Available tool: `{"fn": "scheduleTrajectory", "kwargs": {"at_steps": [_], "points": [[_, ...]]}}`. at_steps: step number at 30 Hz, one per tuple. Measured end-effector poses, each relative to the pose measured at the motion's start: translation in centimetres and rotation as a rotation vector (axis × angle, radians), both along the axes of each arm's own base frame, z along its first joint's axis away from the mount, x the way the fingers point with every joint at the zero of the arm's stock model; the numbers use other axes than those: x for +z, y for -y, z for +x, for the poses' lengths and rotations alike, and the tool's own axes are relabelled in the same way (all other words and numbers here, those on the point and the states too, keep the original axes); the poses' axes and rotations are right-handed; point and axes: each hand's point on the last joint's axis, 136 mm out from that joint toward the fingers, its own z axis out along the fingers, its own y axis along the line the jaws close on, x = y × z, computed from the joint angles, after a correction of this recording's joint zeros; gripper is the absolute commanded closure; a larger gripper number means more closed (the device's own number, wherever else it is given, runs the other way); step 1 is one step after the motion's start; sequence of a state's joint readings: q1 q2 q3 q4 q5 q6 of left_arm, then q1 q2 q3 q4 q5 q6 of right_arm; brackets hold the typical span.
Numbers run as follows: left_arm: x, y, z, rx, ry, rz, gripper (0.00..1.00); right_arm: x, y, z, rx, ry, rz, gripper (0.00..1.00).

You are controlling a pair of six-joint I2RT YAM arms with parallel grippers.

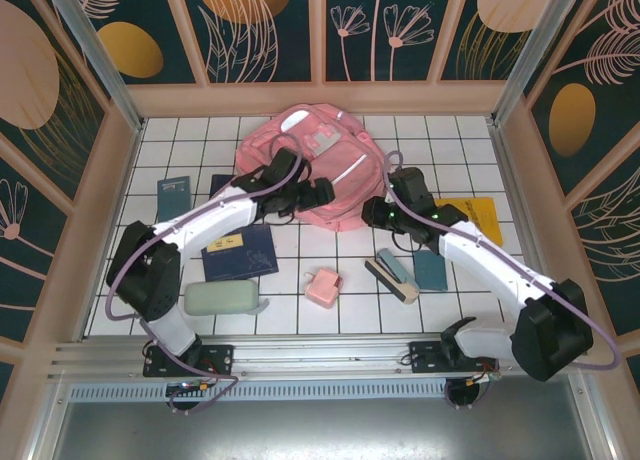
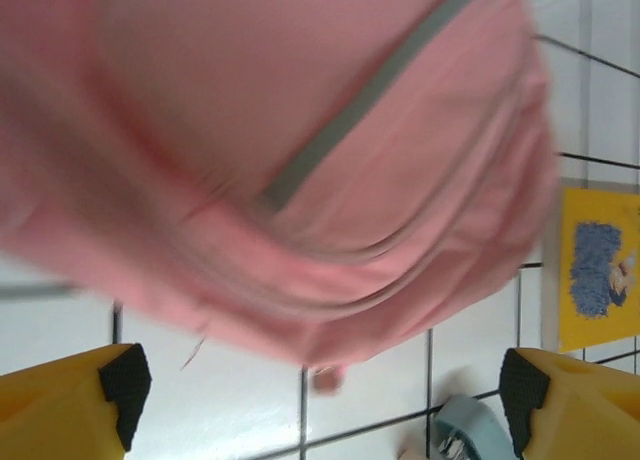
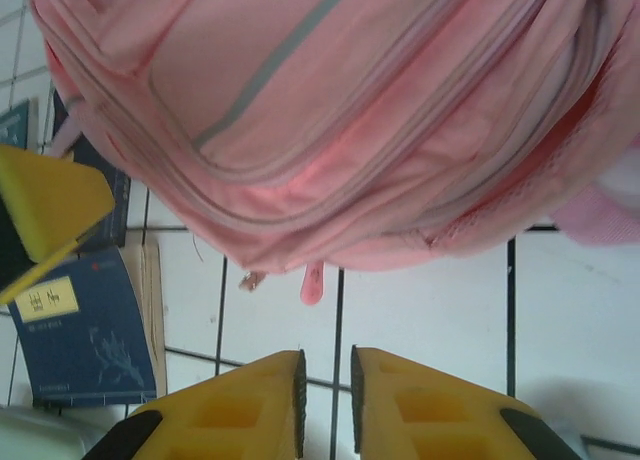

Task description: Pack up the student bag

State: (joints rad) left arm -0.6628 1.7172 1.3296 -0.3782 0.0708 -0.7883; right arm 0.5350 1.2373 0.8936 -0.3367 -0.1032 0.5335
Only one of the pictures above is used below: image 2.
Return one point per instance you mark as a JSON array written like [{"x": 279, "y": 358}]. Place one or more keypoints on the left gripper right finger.
[{"x": 585, "y": 415}]

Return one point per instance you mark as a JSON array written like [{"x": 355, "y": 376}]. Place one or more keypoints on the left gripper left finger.
[{"x": 55, "y": 410}]

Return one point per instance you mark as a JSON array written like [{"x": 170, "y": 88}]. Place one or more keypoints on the teal and beige stapler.
[{"x": 470, "y": 425}]

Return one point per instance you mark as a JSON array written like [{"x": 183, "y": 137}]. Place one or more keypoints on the yellow illustrated book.
[{"x": 595, "y": 280}]

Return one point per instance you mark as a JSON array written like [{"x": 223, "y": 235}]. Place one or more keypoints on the pink student backpack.
[{"x": 250, "y": 155}]

